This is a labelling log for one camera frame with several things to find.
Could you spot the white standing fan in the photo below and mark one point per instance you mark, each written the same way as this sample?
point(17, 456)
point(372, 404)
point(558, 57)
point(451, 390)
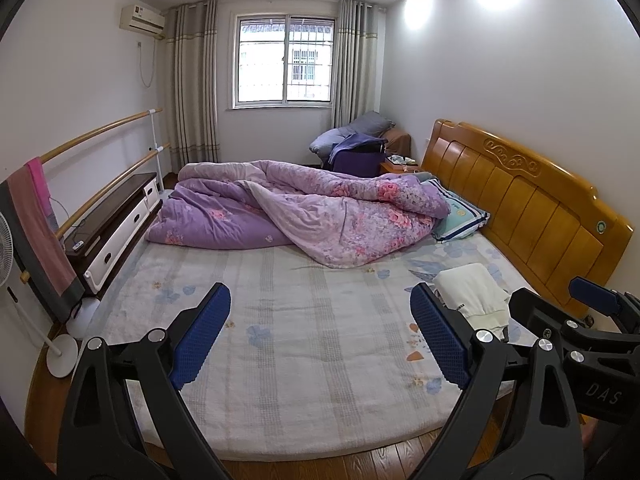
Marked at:
point(61, 351)

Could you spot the lower wooden ballet bar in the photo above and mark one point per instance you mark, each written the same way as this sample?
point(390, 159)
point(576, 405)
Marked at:
point(108, 188)

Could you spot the window with white frame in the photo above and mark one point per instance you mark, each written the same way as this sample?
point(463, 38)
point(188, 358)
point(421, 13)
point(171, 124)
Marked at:
point(283, 60)

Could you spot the white patterned bed sheet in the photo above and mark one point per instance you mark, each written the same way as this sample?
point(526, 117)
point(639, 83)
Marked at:
point(313, 362)

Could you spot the grey striped right curtain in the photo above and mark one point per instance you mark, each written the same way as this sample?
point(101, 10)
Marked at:
point(357, 60)

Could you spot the dark tv cabinet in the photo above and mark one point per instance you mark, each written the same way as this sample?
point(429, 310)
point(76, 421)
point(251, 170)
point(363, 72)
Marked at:
point(96, 244)

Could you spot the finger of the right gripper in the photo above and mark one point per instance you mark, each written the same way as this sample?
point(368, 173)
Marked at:
point(565, 332)
point(622, 307)

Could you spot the grey striped curtain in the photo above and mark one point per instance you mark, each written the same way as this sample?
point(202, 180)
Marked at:
point(190, 83)
point(357, 60)

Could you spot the upper wooden ballet bar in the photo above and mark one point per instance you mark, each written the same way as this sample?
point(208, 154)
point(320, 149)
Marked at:
point(63, 148)

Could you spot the white wall air conditioner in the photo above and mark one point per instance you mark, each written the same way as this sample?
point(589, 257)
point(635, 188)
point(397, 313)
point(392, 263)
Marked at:
point(136, 18)

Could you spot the purple floral comforter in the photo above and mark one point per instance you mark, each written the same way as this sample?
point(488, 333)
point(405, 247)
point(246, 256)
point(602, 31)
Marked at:
point(340, 221)

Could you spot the grey blue pillows pile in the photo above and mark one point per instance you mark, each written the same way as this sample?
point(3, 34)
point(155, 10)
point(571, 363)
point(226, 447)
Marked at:
point(370, 124)

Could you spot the wooden bed headboard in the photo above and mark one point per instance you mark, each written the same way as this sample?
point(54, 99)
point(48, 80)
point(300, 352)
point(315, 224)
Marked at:
point(550, 223)

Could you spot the cream white knit sweater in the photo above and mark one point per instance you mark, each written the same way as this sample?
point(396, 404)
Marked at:
point(471, 291)

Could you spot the dark purple bag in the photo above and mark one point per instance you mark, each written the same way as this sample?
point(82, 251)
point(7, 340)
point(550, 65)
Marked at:
point(358, 155)

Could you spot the blue striped pillow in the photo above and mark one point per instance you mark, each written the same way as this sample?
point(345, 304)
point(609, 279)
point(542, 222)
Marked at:
point(455, 217)

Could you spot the pink and black towel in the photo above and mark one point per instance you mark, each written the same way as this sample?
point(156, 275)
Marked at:
point(26, 205)

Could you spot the wooden ballet bar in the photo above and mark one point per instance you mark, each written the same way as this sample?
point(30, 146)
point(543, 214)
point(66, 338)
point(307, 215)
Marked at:
point(63, 148)
point(108, 188)

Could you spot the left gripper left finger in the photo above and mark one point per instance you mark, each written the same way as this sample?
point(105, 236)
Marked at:
point(100, 436)

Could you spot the wooden nightstand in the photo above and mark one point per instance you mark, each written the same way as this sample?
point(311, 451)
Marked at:
point(398, 153)

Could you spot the grey striped left curtain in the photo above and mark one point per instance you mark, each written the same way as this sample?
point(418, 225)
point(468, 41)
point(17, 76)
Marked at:
point(190, 83)

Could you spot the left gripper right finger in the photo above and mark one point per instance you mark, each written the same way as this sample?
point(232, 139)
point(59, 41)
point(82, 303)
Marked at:
point(540, 439)

